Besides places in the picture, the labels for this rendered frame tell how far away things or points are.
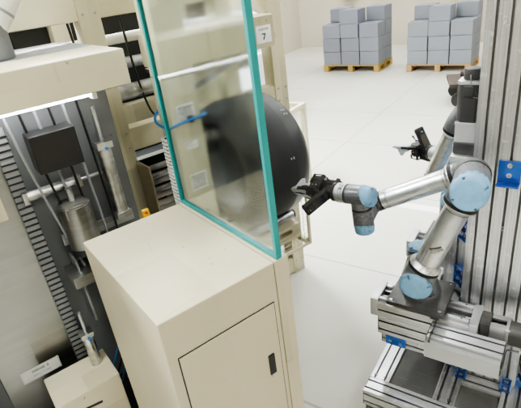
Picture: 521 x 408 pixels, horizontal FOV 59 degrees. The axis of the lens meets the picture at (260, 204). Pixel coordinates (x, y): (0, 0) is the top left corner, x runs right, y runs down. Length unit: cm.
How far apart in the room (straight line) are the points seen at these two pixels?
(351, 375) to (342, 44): 776
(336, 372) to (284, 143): 133
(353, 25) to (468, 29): 202
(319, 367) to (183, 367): 157
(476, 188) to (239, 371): 89
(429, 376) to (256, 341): 124
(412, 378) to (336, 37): 802
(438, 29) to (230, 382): 820
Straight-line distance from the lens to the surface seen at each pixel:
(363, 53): 952
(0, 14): 194
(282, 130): 197
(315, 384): 264
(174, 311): 116
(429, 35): 912
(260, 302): 129
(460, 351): 195
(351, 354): 278
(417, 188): 176
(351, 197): 169
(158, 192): 236
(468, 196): 158
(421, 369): 245
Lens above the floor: 197
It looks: 26 degrees down
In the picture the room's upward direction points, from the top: 8 degrees counter-clockwise
